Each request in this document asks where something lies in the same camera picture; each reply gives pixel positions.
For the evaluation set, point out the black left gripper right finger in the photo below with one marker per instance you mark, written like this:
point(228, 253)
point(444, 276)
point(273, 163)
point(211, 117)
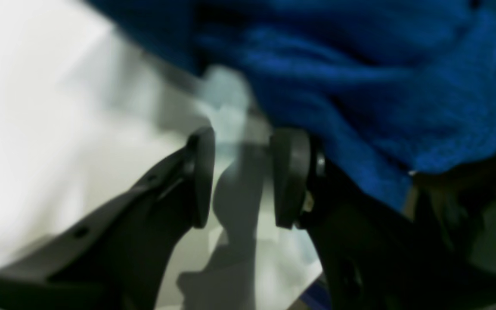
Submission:
point(373, 258)

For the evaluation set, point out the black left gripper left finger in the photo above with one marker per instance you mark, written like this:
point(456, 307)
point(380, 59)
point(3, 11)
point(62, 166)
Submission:
point(115, 258)

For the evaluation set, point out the blue long-sleeve shirt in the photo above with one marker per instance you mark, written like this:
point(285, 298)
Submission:
point(389, 86)

